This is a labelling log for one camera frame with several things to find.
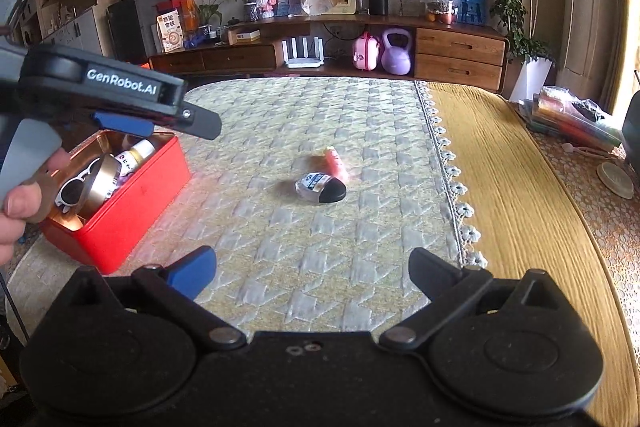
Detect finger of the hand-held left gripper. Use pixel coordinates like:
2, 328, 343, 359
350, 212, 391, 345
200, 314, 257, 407
150, 103, 222, 141
94, 110, 156, 136

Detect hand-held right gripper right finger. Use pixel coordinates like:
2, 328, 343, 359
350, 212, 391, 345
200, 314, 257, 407
380, 248, 568, 350

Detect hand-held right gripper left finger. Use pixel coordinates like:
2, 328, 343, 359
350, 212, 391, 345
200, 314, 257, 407
70, 246, 247, 350

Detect white yellow label bottle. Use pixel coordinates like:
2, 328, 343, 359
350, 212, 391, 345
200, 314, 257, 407
114, 138, 157, 175

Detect round gold tin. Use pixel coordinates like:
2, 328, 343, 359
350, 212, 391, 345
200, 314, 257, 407
77, 154, 123, 223

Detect red tin box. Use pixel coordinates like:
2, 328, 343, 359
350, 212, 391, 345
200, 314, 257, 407
40, 130, 193, 275

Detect clear bottle with black cap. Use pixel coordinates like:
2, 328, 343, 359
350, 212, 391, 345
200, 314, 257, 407
294, 172, 347, 205

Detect orange tube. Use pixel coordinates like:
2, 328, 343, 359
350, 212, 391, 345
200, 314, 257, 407
322, 147, 351, 184

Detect person's left hand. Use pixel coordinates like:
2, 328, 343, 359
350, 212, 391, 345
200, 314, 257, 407
0, 147, 71, 265

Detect white sunglasses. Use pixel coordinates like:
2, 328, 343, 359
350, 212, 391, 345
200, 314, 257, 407
54, 157, 103, 214

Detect yellow white snack box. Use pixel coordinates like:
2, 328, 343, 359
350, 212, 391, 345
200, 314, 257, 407
155, 13, 185, 54

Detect black mini fridge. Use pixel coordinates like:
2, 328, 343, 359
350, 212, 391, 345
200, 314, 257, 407
106, 0, 168, 62

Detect small white box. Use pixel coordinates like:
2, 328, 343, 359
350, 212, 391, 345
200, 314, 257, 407
227, 28, 262, 45

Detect small green potted plant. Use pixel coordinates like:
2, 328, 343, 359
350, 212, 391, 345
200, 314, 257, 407
195, 0, 223, 40

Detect orange carton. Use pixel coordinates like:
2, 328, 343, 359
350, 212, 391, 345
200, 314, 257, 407
172, 0, 198, 32

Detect white router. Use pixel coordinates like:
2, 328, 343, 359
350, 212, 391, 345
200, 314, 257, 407
281, 36, 325, 68

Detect pink toy suitcase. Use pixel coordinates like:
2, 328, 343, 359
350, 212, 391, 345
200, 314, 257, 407
351, 32, 383, 72

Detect purple kettlebell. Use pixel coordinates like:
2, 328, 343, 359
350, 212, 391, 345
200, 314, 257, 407
381, 28, 414, 75

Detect stack of plastic packets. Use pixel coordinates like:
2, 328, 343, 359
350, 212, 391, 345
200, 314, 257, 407
517, 86, 625, 152

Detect round beige disc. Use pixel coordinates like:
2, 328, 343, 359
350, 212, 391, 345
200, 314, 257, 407
596, 162, 635, 198

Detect tall tree in white pot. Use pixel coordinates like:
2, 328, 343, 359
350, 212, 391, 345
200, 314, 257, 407
475, 0, 563, 102

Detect wooden tv cabinet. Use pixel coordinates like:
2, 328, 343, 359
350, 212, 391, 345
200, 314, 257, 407
149, 14, 508, 95

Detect dark round object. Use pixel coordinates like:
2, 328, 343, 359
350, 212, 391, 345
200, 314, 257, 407
621, 89, 640, 148

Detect clear plastic bag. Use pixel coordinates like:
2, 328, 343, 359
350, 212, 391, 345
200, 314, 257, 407
419, 0, 460, 24

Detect black cable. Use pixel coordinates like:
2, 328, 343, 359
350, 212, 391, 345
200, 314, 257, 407
0, 264, 32, 350

